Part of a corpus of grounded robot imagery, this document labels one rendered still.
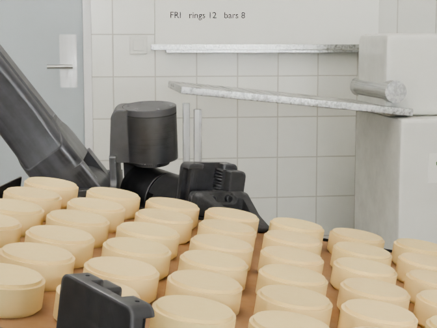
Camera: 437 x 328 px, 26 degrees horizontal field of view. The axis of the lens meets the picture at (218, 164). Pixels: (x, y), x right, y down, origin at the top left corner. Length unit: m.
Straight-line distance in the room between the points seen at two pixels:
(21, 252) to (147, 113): 0.38
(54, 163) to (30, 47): 3.59
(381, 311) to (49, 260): 0.22
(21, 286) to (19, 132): 0.46
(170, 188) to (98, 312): 0.51
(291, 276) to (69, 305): 0.22
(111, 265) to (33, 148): 0.39
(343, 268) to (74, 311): 0.30
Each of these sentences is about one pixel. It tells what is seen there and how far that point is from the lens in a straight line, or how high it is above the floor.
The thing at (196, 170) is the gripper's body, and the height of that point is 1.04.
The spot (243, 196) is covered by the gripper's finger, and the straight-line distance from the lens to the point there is 0.95.
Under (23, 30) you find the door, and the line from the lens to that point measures 4.58.
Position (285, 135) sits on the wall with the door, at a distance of 4.68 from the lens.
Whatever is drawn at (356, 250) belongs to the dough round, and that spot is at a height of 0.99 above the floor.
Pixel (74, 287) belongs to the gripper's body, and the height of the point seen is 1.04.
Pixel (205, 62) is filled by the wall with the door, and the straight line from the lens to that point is 4.59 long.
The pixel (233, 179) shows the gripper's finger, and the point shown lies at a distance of 0.95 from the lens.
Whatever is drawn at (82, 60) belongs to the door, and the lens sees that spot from 4.58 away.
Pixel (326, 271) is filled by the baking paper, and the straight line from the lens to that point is 0.79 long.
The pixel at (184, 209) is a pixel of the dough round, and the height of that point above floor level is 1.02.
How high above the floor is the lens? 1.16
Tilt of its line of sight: 7 degrees down
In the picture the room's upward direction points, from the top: straight up
